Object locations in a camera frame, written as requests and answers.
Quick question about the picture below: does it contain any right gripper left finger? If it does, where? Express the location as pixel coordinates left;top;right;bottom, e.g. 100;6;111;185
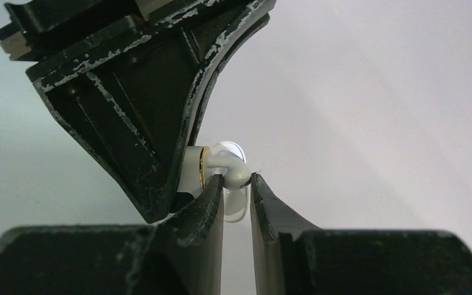
0;175;223;294

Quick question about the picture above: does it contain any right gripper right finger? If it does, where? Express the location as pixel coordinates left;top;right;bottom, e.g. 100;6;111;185
250;173;472;294

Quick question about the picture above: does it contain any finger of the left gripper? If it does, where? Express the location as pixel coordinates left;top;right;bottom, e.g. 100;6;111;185
187;14;272;148

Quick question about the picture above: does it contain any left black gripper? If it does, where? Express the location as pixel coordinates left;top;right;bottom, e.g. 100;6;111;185
0;1;275;223

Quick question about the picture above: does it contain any white earbud charging case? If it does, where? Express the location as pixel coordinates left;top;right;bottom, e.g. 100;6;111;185
176;141;250;224

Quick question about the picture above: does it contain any white earbud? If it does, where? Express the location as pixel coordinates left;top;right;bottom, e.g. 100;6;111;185
203;150;252;191

